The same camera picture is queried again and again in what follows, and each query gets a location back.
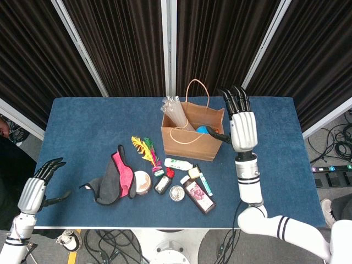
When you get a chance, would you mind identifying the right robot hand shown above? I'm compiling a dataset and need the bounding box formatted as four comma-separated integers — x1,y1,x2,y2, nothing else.
208,85,259,152

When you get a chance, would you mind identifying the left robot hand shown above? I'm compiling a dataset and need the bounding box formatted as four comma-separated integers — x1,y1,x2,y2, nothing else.
18,157,72,215

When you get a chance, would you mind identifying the clear plastic pack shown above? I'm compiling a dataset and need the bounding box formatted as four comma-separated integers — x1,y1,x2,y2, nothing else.
161,95,199,133

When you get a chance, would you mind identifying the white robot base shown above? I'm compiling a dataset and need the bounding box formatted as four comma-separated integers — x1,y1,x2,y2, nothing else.
129,228,210,264

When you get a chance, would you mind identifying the brown paper carrier bag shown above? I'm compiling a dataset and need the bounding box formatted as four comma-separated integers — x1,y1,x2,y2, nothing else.
161,79,226,162

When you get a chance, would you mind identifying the teal and white toothpaste box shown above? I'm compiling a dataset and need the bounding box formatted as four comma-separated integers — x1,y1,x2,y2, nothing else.
198,172,214,196

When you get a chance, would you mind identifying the bystander in black clothes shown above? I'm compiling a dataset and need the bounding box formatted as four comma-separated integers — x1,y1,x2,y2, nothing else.
0,118,60,248

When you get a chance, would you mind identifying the white black sneaker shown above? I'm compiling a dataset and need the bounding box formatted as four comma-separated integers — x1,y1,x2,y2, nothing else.
56,229,83,251

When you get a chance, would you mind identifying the white green plastic bottle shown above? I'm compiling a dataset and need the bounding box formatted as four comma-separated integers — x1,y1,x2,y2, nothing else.
164,158,193,172

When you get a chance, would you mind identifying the grey pink microfibre towel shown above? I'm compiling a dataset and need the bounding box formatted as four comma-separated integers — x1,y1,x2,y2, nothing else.
79,144,137,206

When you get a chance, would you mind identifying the clear tub of paper clips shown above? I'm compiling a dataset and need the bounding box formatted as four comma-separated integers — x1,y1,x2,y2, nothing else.
169,185,185,202

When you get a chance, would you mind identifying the black power strip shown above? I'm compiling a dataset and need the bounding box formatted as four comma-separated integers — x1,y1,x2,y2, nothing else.
311,164,352,174

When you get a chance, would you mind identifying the black pleated curtain panel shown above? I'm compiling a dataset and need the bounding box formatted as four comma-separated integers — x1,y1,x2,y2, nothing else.
0,0,102,135
175,0,281,97
63,0,166,97
243,0,352,133

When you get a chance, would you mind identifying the blue velvet table cover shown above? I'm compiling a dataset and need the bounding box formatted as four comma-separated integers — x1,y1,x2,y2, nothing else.
32,96,327,228

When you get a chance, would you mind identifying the small black ink bottle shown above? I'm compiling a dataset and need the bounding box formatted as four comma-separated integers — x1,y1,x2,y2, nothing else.
153,168,175,195

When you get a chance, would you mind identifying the colourful feather shuttlecock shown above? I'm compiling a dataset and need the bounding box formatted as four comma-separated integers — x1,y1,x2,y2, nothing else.
131,136,163,174

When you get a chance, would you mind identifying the clear jar of rubber bands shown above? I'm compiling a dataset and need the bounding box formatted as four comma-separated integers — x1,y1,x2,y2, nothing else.
134,170,152,195

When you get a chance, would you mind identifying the pale pink sneaker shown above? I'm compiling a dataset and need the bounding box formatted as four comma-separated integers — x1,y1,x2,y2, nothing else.
320,198,335,228

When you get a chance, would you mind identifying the bystander dark trouser leg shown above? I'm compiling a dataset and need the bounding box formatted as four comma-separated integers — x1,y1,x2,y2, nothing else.
331,196,352,221

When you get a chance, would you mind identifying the black floor cable tangle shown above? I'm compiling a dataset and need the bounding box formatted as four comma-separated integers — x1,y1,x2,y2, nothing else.
82,229,151,264
307,109,352,166
0,115,28,151

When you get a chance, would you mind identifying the silver partition post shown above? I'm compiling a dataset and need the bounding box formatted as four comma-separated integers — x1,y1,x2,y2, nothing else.
0,103,45,144
302,103,352,140
236,0,293,97
161,0,178,97
51,0,109,97

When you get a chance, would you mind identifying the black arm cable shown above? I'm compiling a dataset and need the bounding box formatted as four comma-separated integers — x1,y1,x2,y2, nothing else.
230,201,243,264

